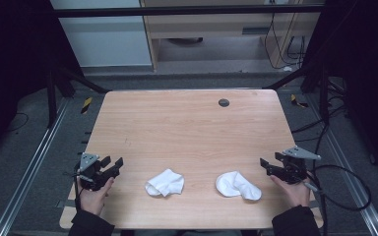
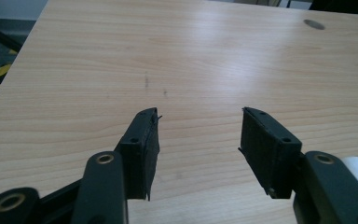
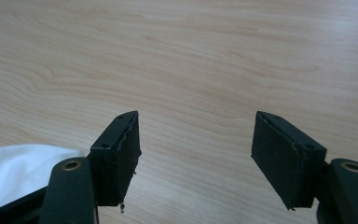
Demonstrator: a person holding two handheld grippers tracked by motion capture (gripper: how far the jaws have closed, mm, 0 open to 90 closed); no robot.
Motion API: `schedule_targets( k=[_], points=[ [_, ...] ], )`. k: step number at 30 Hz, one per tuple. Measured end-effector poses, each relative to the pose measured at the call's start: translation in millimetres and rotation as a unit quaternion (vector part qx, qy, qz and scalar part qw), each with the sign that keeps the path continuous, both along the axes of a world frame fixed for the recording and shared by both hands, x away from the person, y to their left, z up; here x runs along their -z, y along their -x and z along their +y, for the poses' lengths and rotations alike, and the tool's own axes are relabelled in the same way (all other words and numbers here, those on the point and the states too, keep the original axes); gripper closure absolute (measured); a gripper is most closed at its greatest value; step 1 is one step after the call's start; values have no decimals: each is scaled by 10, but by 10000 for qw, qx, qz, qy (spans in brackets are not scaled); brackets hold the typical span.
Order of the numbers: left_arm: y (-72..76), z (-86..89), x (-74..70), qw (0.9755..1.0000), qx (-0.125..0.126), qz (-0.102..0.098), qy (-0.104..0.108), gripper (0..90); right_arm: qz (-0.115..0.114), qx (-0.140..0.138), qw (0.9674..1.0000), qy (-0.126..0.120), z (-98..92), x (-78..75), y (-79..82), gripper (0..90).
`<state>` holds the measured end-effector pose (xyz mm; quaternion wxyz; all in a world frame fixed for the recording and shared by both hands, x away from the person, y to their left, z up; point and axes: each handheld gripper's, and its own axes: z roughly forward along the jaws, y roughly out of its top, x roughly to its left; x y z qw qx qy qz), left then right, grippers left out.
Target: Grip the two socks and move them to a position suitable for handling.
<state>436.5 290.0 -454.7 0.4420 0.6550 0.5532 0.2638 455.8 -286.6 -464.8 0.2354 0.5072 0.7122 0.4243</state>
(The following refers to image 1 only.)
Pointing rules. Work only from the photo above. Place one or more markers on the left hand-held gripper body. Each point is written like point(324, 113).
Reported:
point(90, 173)

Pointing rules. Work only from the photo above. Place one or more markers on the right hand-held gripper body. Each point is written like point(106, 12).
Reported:
point(293, 168)

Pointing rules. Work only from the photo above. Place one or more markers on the white sock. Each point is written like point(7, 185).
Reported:
point(164, 183)
point(236, 186)

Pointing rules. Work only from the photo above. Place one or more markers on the person's right hand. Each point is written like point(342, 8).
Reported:
point(293, 193)

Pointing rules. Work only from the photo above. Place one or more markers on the person's left hand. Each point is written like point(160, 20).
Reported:
point(93, 198)

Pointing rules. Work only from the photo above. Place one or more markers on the grey tape piece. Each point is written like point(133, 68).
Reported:
point(63, 204)
point(314, 204)

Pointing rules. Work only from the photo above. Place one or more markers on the yellow black striped tape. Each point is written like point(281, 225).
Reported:
point(297, 101)
point(86, 105)

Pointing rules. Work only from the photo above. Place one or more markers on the black metal stand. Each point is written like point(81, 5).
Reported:
point(50, 98)
point(324, 95)

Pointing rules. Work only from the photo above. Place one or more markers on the round table grommet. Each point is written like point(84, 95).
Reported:
point(223, 102)

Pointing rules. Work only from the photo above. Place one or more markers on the white plug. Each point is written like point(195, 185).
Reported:
point(287, 69)

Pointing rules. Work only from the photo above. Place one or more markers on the white cabinet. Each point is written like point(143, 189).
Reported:
point(105, 41)

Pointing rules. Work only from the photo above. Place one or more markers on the black curtain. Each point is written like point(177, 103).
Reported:
point(16, 59)
point(367, 65)

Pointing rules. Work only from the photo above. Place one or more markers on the light wooden desk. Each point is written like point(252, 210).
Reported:
point(210, 23)

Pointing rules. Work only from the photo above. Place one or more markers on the black horizontal bar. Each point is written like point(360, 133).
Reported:
point(190, 11)

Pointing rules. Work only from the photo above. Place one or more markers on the metal floor rail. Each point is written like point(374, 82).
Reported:
point(347, 170)
point(29, 170)

